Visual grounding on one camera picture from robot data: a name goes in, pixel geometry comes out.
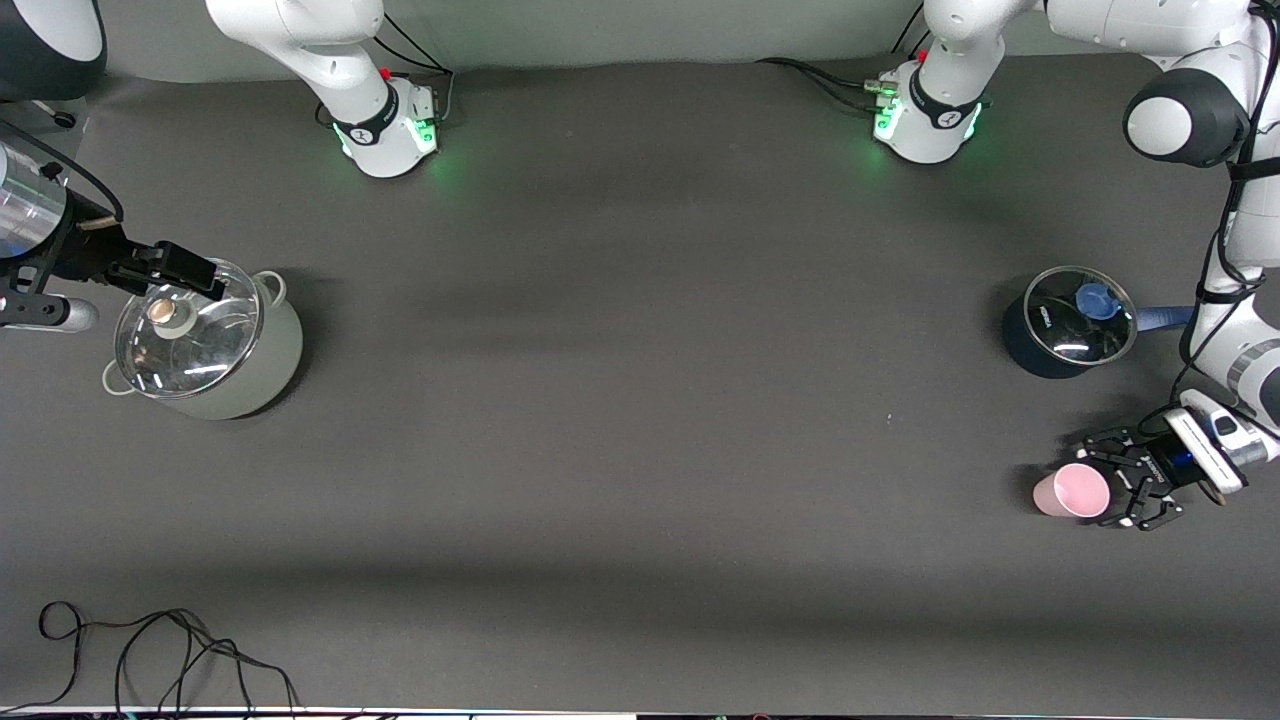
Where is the pink plastic cup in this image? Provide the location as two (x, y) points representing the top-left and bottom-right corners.
(1032, 462), (1113, 521)

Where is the glass lid with metal knob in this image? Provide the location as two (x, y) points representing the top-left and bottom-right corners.
(113, 258), (263, 401)

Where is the glass lid with blue knob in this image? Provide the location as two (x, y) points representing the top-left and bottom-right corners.
(1023, 265), (1139, 366)

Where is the dark grey table mat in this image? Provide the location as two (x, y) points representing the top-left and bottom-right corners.
(0, 50), (1280, 713)

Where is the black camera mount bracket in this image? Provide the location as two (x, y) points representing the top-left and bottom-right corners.
(0, 240), (59, 299)

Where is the black arm-mounted cable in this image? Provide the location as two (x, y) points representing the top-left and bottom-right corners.
(1135, 0), (1280, 441)
(0, 118), (126, 223)

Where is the grey-green two-handled stockpot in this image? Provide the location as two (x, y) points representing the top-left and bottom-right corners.
(102, 258), (304, 421)

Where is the dark blue long-handled saucepan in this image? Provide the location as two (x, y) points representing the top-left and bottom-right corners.
(1002, 265), (1201, 381)

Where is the loose thin black cable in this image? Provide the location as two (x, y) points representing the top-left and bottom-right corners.
(0, 600), (301, 717)

